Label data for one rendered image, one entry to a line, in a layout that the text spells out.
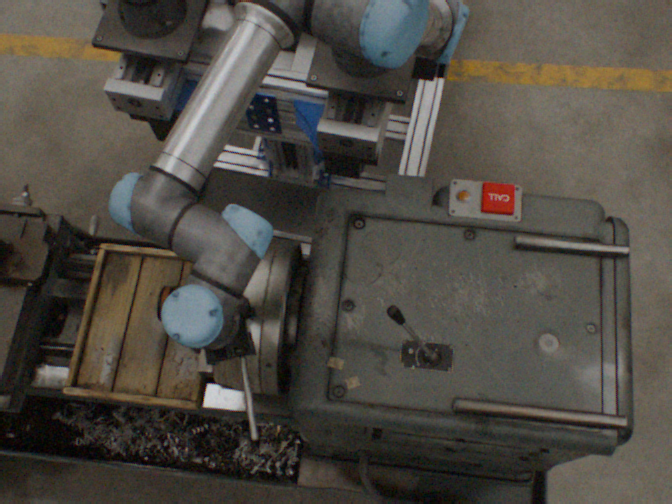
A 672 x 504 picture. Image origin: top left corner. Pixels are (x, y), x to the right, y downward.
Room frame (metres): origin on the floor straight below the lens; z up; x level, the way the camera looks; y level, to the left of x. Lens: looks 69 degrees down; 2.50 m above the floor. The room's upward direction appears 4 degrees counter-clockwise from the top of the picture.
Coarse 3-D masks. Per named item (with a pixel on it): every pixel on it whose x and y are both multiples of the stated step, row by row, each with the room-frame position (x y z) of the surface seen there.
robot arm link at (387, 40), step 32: (320, 0) 0.68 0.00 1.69; (352, 0) 0.67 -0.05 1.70; (384, 0) 0.66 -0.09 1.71; (416, 0) 0.67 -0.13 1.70; (448, 0) 0.92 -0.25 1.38; (320, 32) 0.66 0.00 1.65; (352, 32) 0.64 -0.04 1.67; (384, 32) 0.63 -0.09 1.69; (416, 32) 0.66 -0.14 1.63; (448, 32) 0.85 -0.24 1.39; (384, 64) 0.61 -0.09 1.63
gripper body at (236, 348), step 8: (240, 304) 0.34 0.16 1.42; (240, 312) 0.32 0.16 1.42; (240, 320) 0.31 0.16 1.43; (240, 328) 0.30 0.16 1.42; (240, 336) 0.29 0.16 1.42; (248, 336) 0.29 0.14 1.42; (232, 344) 0.26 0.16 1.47; (240, 344) 0.29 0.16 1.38; (248, 344) 0.27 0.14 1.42; (208, 352) 0.25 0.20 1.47; (216, 352) 0.25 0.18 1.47; (224, 352) 0.25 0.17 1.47; (232, 352) 0.25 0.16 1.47; (240, 352) 0.26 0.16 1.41; (248, 352) 0.26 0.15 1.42; (208, 360) 0.25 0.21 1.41; (216, 360) 0.25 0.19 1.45
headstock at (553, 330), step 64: (448, 192) 0.58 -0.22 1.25; (320, 256) 0.48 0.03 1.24; (384, 256) 0.46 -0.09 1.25; (448, 256) 0.45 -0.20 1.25; (512, 256) 0.44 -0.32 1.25; (576, 256) 0.44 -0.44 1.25; (320, 320) 0.35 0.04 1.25; (384, 320) 0.34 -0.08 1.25; (448, 320) 0.33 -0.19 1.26; (512, 320) 0.32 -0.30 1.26; (576, 320) 0.32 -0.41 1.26; (320, 384) 0.24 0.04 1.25; (384, 384) 0.23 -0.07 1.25; (448, 384) 0.22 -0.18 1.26; (512, 384) 0.21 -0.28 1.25; (576, 384) 0.21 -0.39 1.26; (448, 448) 0.14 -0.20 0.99; (512, 448) 0.12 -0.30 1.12; (576, 448) 0.10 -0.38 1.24
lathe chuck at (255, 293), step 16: (272, 240) 0.54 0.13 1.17; (272, 256) 0.49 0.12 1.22; (256, 272) 0.46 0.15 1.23; (256, 288) 0.42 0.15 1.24; (256, 304) 0.39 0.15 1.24; (256, 320) 0.37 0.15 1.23; (256, 336) 0.34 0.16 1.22; (256, 352) 0.31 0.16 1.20; (224, 368) 0.30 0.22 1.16; (240, 368) 0.29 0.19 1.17; (256, 368) 0.29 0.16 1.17; (240, 384) 0.27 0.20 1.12; (256, 384) 0.27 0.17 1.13
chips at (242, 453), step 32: (0, 416) 0.35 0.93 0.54; (32, 416) 0.34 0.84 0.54; (64, 416) 0.34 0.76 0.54; (96, 416) 0.33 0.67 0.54; (128, 416) 0.32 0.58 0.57; (160, 416) 0.31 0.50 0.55; (192, 416) 0.31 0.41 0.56; (32, 448) 0.26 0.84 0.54; (64, 448) 0.25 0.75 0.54; (96, 448) 0.25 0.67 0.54; (128, 448) 0.24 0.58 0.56; (160, 448) 0.23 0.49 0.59; (192, 448) 0.22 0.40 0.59; (224, 448) 0.21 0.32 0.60; (256, 448) 0.21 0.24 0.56; (288, 448) 0.21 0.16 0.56; (288, 480) 0.13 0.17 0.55
